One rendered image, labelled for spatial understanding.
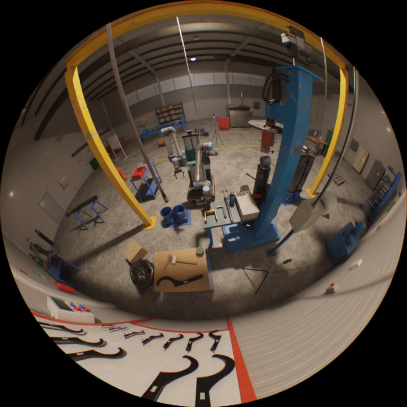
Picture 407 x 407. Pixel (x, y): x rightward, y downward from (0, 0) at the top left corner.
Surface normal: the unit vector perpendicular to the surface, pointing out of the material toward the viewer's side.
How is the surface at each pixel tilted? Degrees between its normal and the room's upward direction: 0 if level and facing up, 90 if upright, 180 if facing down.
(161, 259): 0
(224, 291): 0
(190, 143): 90
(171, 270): 0
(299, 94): 90
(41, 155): 90
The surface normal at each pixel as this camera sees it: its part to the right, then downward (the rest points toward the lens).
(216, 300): -0.14, -0.64
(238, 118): 0.02, 0.76
